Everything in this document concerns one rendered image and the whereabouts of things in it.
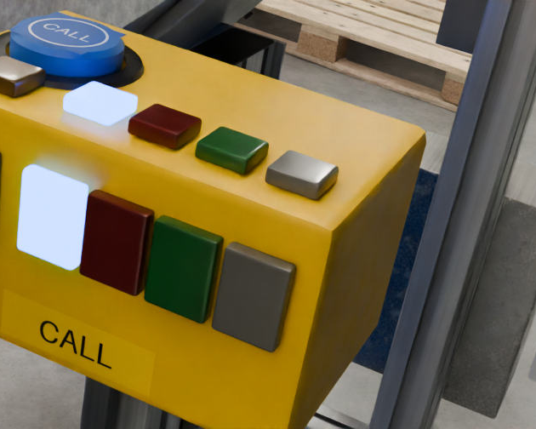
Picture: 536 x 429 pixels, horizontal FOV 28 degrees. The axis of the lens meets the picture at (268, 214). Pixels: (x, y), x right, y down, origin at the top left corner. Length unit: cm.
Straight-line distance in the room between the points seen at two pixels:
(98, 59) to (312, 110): 8
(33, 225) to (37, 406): 157
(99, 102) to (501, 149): 52
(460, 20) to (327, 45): 276
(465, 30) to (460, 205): 15
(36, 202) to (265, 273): 8
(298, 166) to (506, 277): 65
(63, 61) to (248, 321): 11
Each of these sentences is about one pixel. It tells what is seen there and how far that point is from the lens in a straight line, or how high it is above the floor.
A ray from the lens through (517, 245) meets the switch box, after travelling 95.
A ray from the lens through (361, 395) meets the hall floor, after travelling 208.
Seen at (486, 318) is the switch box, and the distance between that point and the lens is 99.
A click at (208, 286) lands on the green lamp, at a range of 32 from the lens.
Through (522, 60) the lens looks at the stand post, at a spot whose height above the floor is 99.
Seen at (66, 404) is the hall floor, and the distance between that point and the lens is 193.
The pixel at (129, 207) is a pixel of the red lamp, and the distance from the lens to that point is 33.
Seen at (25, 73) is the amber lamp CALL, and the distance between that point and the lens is 36.
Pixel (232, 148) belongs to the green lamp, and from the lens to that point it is 33.
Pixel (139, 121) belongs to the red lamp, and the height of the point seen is 108.
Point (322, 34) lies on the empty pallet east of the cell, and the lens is 365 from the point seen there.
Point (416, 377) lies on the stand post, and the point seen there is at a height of 69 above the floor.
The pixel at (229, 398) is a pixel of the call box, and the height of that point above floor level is 100.
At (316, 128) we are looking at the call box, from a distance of 37.
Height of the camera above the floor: 121
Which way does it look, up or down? 28 degrees down
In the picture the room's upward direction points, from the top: 11 degrees clockwise
